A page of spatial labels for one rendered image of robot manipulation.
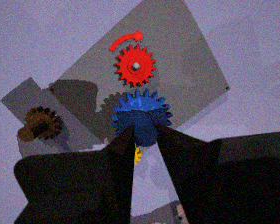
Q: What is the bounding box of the red curved arrow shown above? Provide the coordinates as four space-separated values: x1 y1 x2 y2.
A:
109 30 143 52

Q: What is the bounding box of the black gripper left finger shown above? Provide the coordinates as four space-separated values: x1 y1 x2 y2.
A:
14 126 135 224

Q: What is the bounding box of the red gear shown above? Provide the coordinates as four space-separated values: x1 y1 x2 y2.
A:
115 44 156 87

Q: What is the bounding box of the blue gear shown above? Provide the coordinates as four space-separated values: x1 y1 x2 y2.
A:
110 88 173 148

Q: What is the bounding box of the brown gear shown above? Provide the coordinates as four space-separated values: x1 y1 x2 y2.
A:
17 106 63 142

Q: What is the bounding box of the yellow gear with black stripe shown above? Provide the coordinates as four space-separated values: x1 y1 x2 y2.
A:
134 147 142 165

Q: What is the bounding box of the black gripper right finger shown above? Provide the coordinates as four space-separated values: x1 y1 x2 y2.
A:
155 123 280 224

